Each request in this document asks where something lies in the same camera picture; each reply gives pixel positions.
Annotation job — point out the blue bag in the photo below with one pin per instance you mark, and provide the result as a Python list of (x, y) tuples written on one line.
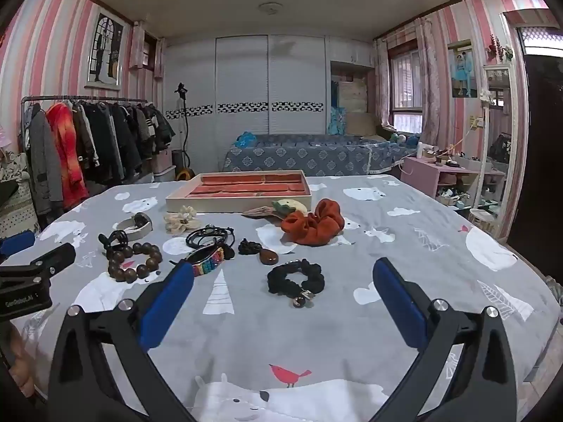
[(245, 140)]

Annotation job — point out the white framed standing mirror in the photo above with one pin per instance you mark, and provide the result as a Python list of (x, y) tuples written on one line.
[(497, 140)]

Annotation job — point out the open wall shelf niche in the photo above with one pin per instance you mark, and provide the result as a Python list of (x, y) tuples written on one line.
[(354, 96)]

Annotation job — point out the red flower wall decoration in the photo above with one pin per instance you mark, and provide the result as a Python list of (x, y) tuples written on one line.
[(498, 48)]

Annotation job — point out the black garment steamer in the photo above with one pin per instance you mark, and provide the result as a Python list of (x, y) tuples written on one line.
[(181, 89)]

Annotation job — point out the white round stool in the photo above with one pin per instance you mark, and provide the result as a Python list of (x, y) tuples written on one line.
[(481, 217)]

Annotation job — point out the black hair clip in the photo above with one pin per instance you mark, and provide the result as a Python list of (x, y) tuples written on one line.
[(115, 238)]

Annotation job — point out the person's left hand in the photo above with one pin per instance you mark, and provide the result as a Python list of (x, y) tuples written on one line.
[(20, 360)]

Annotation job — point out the white wardrobe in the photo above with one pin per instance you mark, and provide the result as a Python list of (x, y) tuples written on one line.
[(246, 74)]

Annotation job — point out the window with red frame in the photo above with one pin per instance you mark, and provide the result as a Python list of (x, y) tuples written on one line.
[(404, 88)]

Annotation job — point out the white storage box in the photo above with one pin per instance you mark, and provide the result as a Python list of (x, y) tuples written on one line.
[(163, 167)]

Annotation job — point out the beige jewelry tray red lining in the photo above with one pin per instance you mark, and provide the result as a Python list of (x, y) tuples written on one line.
[(237, 204)]

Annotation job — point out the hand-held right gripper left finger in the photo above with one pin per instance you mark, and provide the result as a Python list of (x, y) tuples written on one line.
[(165, 312)]

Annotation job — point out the dark door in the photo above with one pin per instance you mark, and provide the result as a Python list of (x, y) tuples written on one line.
[(541, 149)]

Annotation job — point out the framed black white wall poster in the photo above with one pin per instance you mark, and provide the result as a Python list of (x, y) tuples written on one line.
[(105, 52)]

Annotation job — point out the round ceiling lamp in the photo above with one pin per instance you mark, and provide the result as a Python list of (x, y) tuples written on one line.
[(270, 8)]

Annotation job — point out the pink patterned curtain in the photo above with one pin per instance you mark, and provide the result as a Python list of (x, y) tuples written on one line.
[(429, 79)]

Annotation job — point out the pink cabinet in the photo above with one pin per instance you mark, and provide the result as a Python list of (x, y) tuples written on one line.
[(418, 171)]

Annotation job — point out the metal clothes rack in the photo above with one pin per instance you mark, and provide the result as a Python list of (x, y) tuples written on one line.
[(88, 97)]

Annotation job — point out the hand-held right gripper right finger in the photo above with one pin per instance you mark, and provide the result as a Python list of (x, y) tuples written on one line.
[(400, 307)]

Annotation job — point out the pink knit yellow plush hair clip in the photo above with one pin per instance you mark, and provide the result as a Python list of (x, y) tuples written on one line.
[(259, 212)]

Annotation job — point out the orange scrunchie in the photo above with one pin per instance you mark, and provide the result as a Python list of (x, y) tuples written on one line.
[(314, 226)]

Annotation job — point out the sofa with blue patterned cover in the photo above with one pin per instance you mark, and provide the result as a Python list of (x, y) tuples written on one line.
[(308, 158)]

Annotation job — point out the wall poster with blue figures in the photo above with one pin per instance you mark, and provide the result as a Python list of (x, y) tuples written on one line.
[(462, 70)]

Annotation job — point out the grey polar bear printed blanket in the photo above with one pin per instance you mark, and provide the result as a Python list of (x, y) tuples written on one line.
[(308, 338)]

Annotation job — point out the beige fabric flower hair clip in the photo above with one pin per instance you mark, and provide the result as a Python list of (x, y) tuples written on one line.
[(179, 222)]

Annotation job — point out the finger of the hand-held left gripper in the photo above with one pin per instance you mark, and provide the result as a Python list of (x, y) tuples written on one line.
[(48, 260), (17, 242)]

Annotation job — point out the row of hanging clothes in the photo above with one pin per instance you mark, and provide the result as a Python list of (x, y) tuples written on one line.
[(101, 140)]

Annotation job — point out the silver bangle watch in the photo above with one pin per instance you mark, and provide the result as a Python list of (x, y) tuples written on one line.
[(140, 231)]

